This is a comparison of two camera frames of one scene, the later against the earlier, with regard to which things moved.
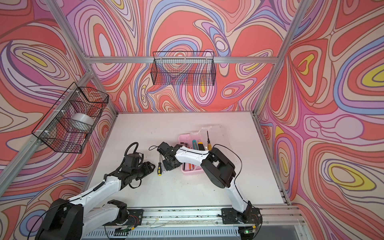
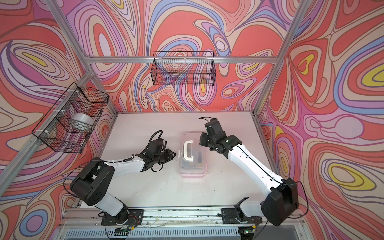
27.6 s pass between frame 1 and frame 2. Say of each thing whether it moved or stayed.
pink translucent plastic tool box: moved
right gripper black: moved
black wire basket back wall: stayed
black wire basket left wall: stayed
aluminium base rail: stayed
